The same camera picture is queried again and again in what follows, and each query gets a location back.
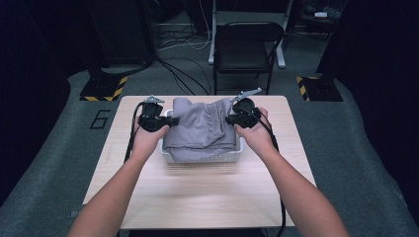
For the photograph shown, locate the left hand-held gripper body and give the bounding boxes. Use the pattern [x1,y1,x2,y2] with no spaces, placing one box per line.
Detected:
[137,95,173,133]

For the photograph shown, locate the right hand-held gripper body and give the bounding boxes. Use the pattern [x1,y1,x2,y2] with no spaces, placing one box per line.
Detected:
[228,87,264,129]

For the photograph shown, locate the grey pants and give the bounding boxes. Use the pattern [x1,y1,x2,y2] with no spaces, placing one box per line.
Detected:
[162,97,239,163]

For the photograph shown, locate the white plastic basket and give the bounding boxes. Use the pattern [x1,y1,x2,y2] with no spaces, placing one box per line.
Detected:
[159,109,245,165]

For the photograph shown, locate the person's left hand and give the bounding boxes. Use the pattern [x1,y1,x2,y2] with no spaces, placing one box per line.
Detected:
[130,115,171,160]

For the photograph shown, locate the person's right hand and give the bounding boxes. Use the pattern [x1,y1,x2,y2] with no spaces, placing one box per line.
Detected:
[233,107,279,156]

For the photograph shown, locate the black stand base hazard stripes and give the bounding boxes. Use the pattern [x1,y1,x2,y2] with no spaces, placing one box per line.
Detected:
[294,75,344,103]
[79,75,129,103]

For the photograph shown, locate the black folding chair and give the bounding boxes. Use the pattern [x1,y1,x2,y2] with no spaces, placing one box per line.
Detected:
[212,21,287,97]

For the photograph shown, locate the right hand-held gripper black cable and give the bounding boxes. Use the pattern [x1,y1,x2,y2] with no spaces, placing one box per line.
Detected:
[250,108,287,237]

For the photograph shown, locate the hand-held gripper black cable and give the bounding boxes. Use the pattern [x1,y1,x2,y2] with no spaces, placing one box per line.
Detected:
[124,102,146,164]
[250,108,287,237]

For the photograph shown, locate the left hand-held gripper black cable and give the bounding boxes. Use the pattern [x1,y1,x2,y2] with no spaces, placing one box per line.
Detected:
[124,102,146,164]

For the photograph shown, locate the black floor cables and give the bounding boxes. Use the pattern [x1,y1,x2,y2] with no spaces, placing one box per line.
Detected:
[153,28,212,97]

